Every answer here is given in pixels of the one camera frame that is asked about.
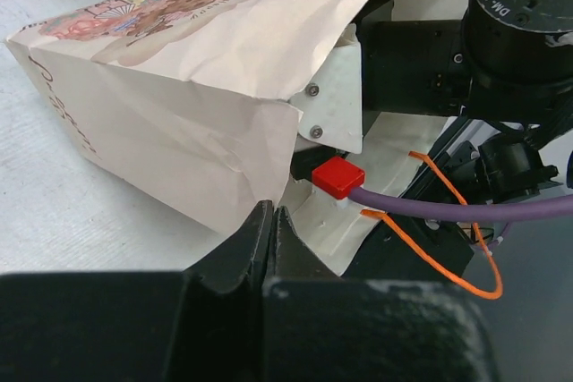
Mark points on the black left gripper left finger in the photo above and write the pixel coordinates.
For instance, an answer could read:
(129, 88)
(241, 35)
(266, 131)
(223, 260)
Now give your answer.
(239, 262)

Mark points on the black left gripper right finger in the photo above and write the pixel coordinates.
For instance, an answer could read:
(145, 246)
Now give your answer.
(293, 259)

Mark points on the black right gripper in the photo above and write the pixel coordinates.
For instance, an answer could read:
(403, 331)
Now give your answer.
(305, 161)

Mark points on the beige paper takeout bag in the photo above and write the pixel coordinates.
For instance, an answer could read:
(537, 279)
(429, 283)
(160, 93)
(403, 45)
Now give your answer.
(139, 134)

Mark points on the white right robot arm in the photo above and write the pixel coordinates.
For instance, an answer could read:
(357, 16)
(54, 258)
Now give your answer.
(505, 62)

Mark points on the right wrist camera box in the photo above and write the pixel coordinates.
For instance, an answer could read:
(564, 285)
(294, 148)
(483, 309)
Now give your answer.
(331, 103)

